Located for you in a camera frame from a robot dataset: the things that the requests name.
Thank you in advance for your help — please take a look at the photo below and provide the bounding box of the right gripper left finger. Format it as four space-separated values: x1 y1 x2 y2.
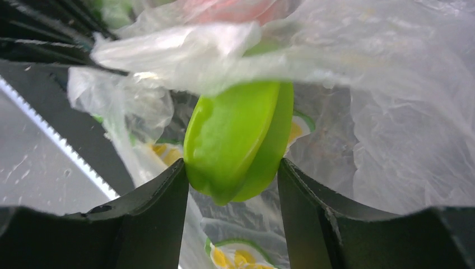
1 159 189 268

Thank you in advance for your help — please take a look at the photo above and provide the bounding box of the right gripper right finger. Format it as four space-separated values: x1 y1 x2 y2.
277 159 474 268

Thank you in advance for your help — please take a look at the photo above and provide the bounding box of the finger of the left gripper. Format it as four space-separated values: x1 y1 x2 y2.
1 1 128 76

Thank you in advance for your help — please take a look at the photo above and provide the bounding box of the lime green starfruit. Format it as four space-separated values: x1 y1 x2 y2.
183 81 294 206

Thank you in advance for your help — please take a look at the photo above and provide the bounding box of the clear plastic bag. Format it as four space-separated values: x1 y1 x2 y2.
67 1 474 268

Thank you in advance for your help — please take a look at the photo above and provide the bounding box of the red fake fruit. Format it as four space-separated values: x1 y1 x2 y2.
178 0 290 26

